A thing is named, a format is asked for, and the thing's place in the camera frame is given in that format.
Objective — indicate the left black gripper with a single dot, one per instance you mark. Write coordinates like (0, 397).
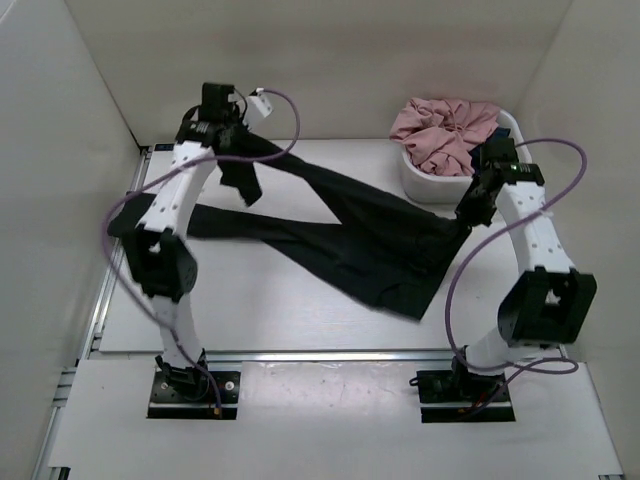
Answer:
(236, 113)

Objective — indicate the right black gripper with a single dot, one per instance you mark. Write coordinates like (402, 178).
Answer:
(466, 213)

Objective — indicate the black denim trousers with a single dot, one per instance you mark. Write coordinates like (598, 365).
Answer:
(382, 251)

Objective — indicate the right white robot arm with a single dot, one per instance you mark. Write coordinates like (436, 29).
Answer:
(491, 355)

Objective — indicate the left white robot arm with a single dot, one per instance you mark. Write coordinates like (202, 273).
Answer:
(159, 260)

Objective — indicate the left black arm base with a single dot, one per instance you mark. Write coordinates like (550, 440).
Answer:
(187, 394)

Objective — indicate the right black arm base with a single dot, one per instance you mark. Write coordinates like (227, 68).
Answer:
(448, 397)

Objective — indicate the dark blue garment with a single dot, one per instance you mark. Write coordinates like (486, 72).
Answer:
(499, 134)

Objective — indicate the pink garment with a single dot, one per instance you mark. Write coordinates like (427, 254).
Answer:
(439, 135)

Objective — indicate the white plastic laundry tub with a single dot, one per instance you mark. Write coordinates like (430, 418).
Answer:
(428, 189)

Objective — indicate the white front cover panel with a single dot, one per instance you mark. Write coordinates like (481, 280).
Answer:
(328, 421)

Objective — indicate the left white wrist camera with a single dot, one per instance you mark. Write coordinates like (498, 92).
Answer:
(258, 108)

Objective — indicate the front aluminium rail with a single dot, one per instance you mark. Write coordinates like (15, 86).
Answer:
(416, 355)

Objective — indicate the left aluminium rail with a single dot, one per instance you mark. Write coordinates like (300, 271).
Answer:
(91, 334)

